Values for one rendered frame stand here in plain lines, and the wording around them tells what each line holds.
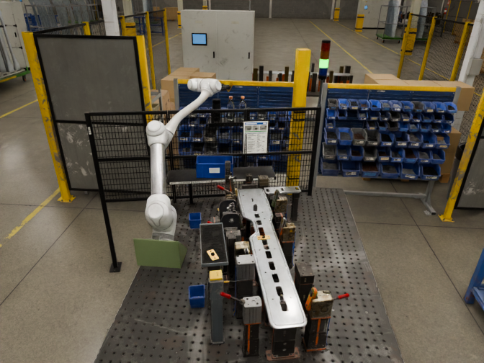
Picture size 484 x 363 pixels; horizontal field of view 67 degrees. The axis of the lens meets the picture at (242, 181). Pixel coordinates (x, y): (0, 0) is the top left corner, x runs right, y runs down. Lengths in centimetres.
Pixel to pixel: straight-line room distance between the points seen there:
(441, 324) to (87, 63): 415
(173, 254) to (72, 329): 120
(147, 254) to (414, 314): 227
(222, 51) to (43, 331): 691
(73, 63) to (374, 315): 371
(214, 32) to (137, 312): 724
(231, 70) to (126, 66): 494
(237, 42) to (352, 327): 731
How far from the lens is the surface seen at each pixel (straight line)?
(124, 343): 228
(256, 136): 315
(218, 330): 212
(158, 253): 261
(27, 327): 360
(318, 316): 202
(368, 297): 257
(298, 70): 312
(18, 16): 1424
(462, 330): 365
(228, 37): 880
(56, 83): 463
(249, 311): 190
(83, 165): 487
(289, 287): 207
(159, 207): 242
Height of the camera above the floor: 241
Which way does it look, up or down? 27 degrees down
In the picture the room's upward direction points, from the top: 1 degrees clockwise
